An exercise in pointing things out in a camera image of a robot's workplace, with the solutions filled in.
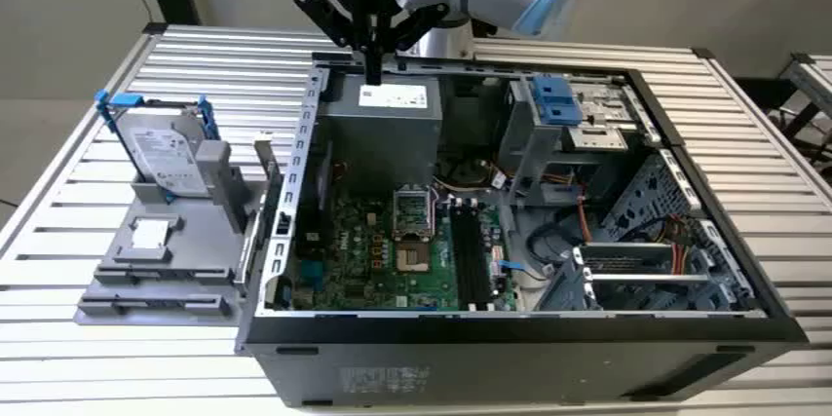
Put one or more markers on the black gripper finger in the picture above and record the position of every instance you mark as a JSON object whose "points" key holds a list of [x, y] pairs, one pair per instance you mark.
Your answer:
{"points": [[416, 26], [325, 16]]}

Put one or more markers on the black RAM slot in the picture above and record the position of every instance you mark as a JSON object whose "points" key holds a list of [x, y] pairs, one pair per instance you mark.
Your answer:
{"points": [[477, 255], [468, 255], [460, 255]]}

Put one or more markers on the grey power supply unit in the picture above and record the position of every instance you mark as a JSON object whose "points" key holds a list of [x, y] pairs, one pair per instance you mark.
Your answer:
{"points": [[377, 143]]}

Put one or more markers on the blue drive latch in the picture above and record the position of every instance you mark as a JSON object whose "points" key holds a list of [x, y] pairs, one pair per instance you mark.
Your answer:
{"points": [[556, 104]]}

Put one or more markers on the grey optical drive cage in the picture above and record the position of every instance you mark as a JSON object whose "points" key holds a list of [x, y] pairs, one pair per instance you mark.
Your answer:
{"points": [[520, 143]]}

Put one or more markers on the hard disk in blue carrier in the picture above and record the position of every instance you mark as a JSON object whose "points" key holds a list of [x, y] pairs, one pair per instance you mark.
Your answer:
{"points": [[162, 153]]}

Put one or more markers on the CPU socket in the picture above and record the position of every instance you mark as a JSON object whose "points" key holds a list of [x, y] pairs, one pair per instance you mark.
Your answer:
{"points": [[413, 257]]}

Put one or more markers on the green motherboard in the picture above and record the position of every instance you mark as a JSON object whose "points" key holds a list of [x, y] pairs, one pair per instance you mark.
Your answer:
{"points": [[350, 260]]}

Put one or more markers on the grey parts rack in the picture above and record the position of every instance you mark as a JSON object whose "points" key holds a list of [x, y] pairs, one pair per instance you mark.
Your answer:
{"points": [[201, 240]]}

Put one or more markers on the silver CPU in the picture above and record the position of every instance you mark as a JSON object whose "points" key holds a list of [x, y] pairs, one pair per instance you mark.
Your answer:
{"points": [[149, 235]]}

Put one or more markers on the neighbouring metal table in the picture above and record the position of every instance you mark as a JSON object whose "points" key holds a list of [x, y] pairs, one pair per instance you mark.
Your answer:
{"points": [[812, 70]]}

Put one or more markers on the grey metal disk bay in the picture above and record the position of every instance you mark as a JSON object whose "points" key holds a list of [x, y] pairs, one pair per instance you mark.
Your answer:
{"points": [[642, 277]]}

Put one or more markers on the black open PC case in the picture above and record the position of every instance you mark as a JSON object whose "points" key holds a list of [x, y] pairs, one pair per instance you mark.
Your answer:
{"points": [[454, 367]]}

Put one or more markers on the graphics card with metal bracket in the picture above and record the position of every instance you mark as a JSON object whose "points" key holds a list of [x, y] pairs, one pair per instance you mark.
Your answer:
{"points": [[269, 177]]}

